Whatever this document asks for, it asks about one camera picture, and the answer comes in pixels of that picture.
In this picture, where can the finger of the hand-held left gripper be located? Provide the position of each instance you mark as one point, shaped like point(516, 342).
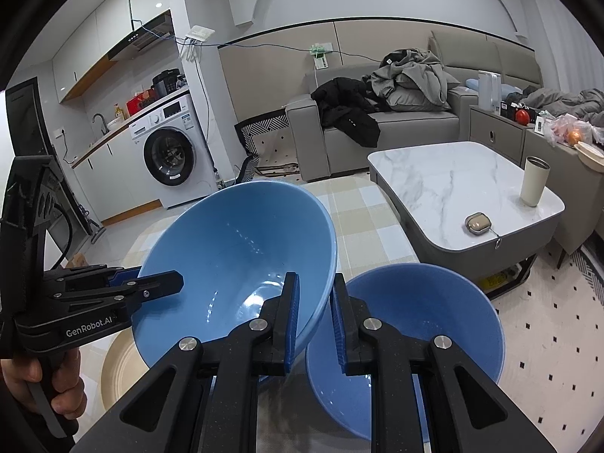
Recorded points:
point(155, 285)
point(125, 273)

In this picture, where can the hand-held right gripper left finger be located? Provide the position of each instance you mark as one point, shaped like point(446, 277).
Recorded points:
point(292, 325)

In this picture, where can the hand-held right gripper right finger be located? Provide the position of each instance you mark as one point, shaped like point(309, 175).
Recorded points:
point(337, 325)

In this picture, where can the blue bowl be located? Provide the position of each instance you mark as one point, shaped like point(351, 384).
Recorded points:
point(424, 302)
point(226, 255)

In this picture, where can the cream plate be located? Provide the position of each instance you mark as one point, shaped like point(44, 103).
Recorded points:
point(120, 368)

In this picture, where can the person's left hand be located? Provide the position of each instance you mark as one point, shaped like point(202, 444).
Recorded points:
point(14, 382)

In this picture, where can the white kitchen base cabinet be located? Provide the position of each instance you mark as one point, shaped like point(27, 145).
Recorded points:
point(113, 179)

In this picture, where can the checked tablecloth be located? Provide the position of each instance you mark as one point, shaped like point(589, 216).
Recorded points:
point(373, 226)

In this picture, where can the white washing machine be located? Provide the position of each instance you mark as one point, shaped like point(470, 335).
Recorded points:
point(170, 160)

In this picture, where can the black flat panel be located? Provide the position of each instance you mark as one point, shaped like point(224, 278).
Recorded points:
point(26, 122)

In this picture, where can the kitchen faucet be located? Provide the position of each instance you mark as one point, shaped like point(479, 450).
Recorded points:
point(100, 122)

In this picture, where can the yellow bottle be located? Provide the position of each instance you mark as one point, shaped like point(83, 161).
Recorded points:
point(119, 113)

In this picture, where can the red box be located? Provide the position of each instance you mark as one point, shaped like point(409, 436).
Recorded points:
point(140, 103)

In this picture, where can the beige earbuds case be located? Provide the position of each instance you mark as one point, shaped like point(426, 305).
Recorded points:
point(477, 222)

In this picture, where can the marble coffee table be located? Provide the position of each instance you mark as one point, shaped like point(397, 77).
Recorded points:
point(448, 184)

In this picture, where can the black white patterned bag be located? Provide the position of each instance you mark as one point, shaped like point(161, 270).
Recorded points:
point(262, 130)

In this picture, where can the black rice cooker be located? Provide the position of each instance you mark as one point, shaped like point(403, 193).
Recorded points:
point(166, 82)

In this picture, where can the dotted rug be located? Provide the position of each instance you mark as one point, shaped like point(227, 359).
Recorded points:
point(542, 339)

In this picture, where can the grey sofa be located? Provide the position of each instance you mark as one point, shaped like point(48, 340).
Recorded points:
point(424, 137)

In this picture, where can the black jacket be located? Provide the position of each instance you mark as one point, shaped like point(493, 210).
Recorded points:
point(349, 113)

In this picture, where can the range hood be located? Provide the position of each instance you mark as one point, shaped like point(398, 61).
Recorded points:
point(146, 35)

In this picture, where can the cream tumbler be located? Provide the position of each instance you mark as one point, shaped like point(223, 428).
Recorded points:
point(534, 184)

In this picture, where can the white router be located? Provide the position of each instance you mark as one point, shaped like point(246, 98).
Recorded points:
point(200, 33)

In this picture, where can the grey side cabinet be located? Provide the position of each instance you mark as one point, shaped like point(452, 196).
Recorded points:
point(500, 132)

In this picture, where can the grey clothing pile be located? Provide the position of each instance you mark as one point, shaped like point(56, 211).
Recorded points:
point(415, 80)

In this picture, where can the white power strip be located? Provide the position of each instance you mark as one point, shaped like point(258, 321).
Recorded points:
point(322, 56)

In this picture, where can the red round object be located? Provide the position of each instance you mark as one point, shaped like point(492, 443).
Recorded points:
point(522, 116)

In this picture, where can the orange fruit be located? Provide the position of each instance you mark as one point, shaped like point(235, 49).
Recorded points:
point(574, 138)

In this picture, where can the cream takeaway bowl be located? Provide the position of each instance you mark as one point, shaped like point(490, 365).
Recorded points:
point(592, 155)

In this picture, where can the grey blanket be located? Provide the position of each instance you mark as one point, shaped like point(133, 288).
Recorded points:
point(566, 101)

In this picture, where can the white wall cabinets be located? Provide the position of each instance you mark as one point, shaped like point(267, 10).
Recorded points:
point(108, 23)

